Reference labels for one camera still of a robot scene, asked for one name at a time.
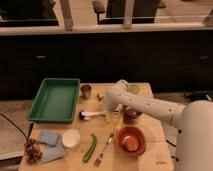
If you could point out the dark purple bowl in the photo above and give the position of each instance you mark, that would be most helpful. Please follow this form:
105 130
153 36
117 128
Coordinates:
130 115

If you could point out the green chili pepper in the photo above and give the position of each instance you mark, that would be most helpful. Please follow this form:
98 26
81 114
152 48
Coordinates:
91 149

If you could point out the orange clay bowl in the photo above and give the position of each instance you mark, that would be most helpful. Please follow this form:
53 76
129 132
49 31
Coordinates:
130 131

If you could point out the white round container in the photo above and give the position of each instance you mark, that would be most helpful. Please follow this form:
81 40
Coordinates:
71 138

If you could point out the black office chair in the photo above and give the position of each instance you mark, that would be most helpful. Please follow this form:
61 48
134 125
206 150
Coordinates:
123 11

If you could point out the green plastic tray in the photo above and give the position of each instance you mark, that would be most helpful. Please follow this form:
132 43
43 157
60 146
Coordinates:
55 101

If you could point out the orange fruit in bowl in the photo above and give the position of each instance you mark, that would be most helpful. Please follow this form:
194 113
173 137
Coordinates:
131 144

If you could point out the blue sponge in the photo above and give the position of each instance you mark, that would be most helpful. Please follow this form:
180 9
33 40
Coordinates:
49 138

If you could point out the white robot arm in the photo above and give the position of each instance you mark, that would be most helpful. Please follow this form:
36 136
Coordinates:
194 122

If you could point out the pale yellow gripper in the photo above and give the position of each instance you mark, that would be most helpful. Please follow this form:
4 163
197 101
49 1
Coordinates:
109 116

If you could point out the small metal cup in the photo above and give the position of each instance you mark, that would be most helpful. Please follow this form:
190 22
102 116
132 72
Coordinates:
86 91

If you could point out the grey blue cloth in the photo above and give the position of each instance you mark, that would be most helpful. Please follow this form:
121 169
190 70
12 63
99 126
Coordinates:
53 153

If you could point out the bunch of brown grapes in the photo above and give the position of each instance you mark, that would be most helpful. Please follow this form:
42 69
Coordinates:
32 151

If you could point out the white handled dish brush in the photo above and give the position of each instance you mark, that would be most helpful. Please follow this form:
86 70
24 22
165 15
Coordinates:
85 115

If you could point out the black block brush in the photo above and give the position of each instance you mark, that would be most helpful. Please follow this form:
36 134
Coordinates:
100 97

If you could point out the silver fork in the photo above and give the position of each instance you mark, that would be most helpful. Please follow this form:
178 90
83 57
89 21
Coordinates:
100 157

